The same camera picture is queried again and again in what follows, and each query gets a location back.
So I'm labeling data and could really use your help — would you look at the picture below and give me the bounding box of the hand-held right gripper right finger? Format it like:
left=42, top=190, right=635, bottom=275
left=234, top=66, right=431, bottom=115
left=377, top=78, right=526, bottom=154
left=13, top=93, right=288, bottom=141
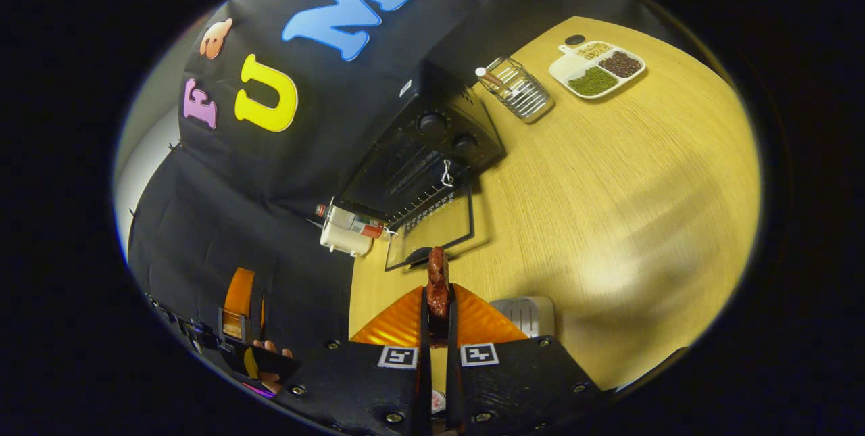
left=445, top=283, right=610, bottom=436

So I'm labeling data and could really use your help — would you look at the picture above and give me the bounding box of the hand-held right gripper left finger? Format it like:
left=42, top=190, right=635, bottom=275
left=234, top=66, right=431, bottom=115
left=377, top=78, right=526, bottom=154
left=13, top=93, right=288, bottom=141
left=274, top=284, right=434, bottom=436

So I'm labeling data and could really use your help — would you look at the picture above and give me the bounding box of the reddish brown meat piece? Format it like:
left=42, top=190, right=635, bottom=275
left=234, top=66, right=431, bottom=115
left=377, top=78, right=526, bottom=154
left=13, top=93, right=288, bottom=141
left=425, top=246, right=453, bottom=349

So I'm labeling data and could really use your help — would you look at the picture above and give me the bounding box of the black electric oven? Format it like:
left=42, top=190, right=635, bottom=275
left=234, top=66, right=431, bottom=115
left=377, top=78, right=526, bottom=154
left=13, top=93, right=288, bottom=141
left=335, top=59, right=508, bottom=272

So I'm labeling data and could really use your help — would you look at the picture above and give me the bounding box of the white plate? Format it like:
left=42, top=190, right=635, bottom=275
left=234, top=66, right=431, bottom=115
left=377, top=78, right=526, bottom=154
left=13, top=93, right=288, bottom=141
left=489, top=295, right=557, bottom=339

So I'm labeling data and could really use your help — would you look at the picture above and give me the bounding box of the white toaster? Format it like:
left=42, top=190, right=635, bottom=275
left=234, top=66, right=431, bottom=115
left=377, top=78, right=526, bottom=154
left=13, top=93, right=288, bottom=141
left=319, top=220, right=374, bottom=258

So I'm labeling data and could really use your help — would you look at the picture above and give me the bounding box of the clear plastic bottle red label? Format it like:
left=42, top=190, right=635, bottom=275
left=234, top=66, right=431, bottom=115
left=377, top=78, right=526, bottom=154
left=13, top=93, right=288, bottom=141
left=315, top=203, right=387, bottom=240

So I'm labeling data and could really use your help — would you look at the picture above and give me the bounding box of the black backdrop cloth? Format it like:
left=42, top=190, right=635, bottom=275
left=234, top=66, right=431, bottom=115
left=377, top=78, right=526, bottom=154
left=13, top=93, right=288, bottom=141
left=127, top=0, right=683, bottom=359

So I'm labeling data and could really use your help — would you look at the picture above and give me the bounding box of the brown stick with white tip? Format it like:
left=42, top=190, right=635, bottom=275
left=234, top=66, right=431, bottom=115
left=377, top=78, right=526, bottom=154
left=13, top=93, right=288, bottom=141
left=474, top=67, right=522, bottom=96

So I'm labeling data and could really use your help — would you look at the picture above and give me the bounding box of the white divided dish with beans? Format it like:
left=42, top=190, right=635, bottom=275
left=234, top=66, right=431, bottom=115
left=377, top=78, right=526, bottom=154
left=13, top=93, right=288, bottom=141
left=548, top=40, right=647, bottom=100

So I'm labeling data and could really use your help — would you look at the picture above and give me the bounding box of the metal wire basket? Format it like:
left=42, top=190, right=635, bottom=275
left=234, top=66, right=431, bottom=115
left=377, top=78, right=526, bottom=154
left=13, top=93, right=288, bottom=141
left=483, top=57, right=555, bottom=124

